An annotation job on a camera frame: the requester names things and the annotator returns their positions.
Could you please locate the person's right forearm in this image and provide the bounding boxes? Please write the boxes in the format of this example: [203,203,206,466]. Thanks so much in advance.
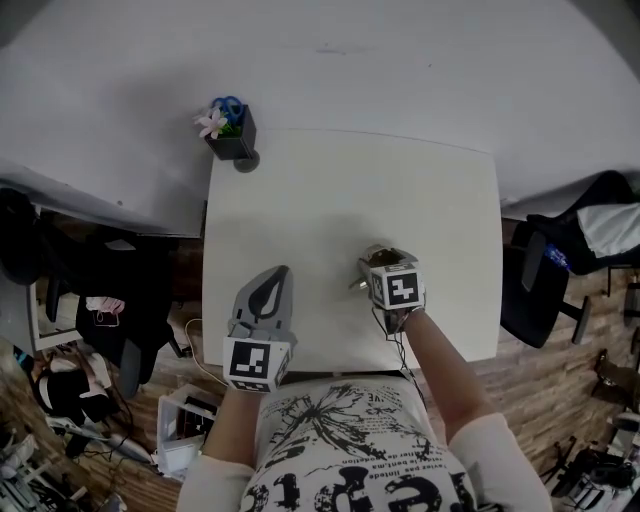
[399,308,495,445]

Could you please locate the person's left forearm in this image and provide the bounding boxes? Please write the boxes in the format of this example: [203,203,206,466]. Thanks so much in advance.
[201,387,262,472]

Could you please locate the black office chair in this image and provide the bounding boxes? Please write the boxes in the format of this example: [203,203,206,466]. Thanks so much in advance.
[499,219,594,351]

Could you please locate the black chair with clothes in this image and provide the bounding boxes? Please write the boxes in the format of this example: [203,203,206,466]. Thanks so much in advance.
[0,187,187,401]

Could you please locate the white shelf frame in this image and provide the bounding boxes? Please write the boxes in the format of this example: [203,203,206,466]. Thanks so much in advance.
[25,282,87,353]

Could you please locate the white storage box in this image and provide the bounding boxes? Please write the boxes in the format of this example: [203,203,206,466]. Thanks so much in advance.
[156,383,222,477]

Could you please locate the white floor cable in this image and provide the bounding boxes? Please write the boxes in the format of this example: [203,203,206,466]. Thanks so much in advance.
[183,318,227,382]

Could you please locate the black square pen holder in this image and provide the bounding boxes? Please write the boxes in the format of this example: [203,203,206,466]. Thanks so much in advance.
[203,103,258,162]

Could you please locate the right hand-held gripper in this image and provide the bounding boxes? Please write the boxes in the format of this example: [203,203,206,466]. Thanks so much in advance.
[348,243,427,340]

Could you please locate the blue patterned item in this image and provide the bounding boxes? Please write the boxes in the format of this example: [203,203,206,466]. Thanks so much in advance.
[544,243,572,272]

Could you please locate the black tripod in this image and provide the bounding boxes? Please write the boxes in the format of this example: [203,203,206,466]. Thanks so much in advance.
[543,433,639,507]

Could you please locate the white table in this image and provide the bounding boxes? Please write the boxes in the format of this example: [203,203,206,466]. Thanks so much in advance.
[201,127,505,376]

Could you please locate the black jacket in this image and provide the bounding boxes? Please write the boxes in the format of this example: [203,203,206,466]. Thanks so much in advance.
[525,169,640,277]

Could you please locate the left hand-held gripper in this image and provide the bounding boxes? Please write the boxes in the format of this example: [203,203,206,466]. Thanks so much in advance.
[222,265,300,396]

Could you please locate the pink cloth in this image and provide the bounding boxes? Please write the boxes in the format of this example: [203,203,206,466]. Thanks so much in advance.
[83,295,126,327]

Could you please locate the white printed shirt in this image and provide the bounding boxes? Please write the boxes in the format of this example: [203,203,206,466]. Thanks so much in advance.
[174,374,554,512]

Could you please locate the grey round base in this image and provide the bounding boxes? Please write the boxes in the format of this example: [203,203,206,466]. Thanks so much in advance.
[233,151,262,174]

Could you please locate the pink artificial flower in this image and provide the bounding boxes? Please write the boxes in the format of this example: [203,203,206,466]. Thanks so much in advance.
[193,106,231,141]

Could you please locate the blue handled scissors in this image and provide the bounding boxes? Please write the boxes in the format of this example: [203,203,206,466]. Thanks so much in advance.
[210,95,244,122]

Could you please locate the white cloth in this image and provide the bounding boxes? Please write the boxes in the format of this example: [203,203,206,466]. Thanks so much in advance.
[574,201,640,259]

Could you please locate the thin black cable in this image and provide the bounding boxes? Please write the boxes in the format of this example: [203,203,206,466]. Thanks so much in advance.
[372,307,429,406]

